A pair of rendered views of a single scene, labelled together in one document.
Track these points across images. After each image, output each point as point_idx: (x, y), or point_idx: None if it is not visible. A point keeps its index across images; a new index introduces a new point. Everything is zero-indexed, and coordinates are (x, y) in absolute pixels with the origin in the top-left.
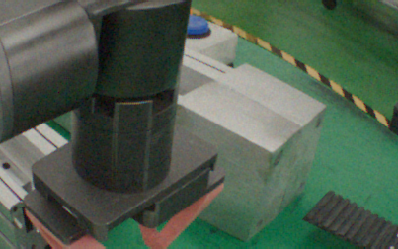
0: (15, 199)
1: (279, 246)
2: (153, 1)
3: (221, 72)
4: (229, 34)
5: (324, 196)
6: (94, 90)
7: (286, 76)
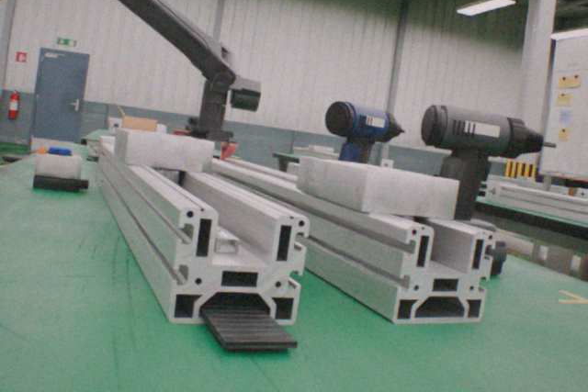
0: (232, 158)
1: None
2: None
3: (110, 143)
4: None
5: None
6: (224, 105)
7: (0, 176)
